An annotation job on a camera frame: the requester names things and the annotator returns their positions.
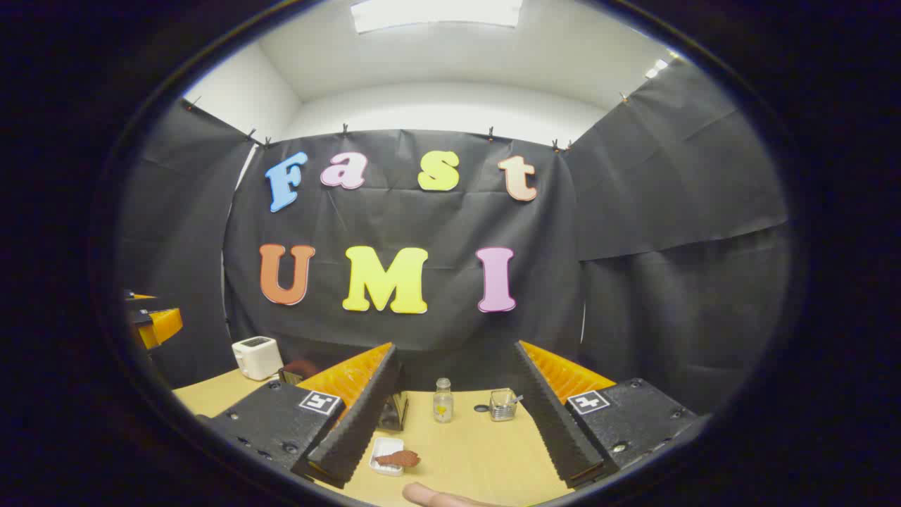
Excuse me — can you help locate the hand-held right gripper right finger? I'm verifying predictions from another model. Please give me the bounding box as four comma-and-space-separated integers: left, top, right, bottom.
512, 340, 701, 489

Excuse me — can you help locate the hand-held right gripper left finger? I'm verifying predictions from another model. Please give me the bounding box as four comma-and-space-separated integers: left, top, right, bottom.
204, 342, 405, 490

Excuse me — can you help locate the black electric oven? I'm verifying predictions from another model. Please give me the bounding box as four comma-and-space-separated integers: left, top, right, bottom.
278, 358, 410, 432

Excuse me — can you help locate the white ridged tray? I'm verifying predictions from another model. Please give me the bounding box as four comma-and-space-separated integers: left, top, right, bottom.
370, 437, 405, 477

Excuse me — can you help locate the clear glass cup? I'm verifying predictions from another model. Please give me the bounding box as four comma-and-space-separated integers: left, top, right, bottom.
489, 389, 519, 422

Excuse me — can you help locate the clear glass bottle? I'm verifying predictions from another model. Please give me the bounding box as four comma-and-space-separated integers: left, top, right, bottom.
433, 378, 454, 424

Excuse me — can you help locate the white toaster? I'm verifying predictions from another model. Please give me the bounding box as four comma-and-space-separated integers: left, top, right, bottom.
232, 337, 284, 382

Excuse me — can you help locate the black backdrop cloth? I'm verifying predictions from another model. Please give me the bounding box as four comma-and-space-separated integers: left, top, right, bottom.
116, 60, 793, 416

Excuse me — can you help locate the row of small cloth clips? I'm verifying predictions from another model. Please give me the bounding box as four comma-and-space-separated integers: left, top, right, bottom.
184, 92, 629, 152

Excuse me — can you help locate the large ceiling light panel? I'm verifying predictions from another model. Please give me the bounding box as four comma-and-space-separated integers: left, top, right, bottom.
350, 0, 525, 35

